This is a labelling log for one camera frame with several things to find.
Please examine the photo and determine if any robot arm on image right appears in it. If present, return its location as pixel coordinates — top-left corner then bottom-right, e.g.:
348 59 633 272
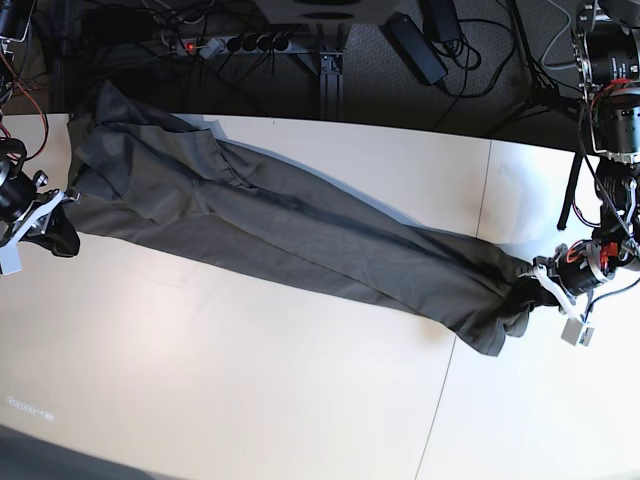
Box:
542 1 639 302

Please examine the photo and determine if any black power adapter brick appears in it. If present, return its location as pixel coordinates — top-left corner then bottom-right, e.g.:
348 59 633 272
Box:
383 12 448 86

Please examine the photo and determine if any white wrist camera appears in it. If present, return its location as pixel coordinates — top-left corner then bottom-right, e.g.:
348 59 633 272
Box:
0 243 22 275
561 319 595 346

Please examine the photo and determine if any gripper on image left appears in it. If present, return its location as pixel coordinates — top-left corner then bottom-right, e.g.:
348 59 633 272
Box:
1 173 80 258

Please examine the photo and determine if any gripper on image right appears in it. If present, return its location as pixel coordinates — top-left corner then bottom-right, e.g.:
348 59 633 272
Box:
505 239 630 320

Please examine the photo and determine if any aluminium frame post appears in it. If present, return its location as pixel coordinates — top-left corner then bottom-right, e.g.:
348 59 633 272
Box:
294 23 351 122

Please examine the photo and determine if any black power strip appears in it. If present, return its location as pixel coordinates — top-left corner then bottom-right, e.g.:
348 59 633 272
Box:
168 33 293 60

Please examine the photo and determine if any grey cable on floor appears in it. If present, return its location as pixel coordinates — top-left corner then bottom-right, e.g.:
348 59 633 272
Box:
542 0 576 71

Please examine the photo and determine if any grey T-shirt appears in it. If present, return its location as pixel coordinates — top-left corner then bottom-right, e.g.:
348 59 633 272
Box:
67 82 531 356

